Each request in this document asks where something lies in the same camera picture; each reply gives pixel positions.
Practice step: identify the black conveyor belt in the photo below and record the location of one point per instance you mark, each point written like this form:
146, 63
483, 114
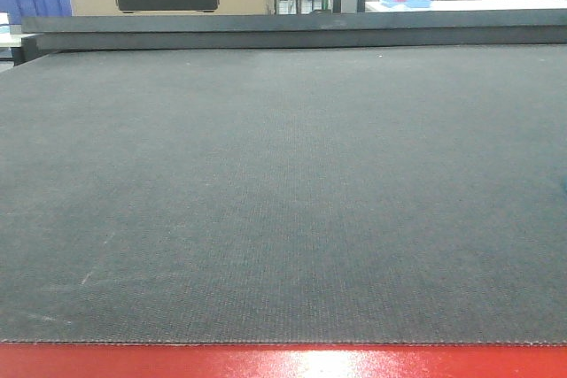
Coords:
410, 195

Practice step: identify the red conveyor front edge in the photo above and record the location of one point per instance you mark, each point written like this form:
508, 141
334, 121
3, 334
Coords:
242, 360

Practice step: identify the white background table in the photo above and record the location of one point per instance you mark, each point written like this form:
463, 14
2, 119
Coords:
475, 5

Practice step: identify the black conveyor rear rail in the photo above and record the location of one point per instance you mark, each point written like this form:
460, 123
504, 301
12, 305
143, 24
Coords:
535, 34

